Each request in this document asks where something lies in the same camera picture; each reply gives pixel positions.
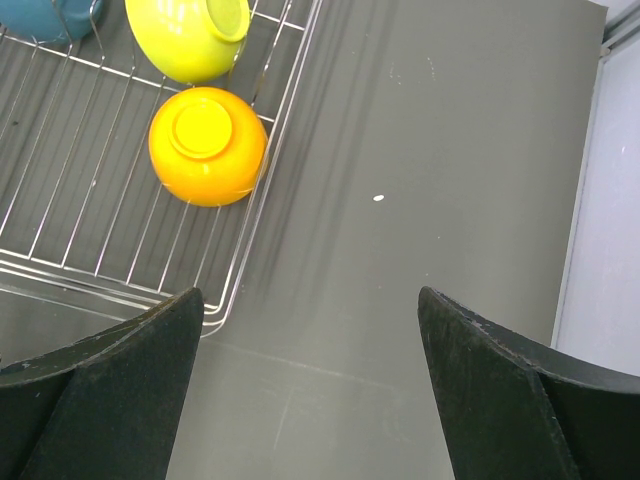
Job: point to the orange yellow bowl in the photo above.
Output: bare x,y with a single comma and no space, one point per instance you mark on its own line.
207,146

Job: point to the blue bowl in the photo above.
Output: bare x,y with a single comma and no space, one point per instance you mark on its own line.
49,21

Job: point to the metal wire dish rack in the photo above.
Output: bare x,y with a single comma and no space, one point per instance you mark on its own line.
85,222

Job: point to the aluminium rail frame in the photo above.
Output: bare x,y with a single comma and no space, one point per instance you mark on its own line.
622,25

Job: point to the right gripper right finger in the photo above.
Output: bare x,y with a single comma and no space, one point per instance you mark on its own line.
512,408

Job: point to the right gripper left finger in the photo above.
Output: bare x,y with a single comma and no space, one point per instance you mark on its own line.
107,406

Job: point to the lime green bowl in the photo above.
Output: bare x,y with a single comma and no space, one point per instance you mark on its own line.
190,42

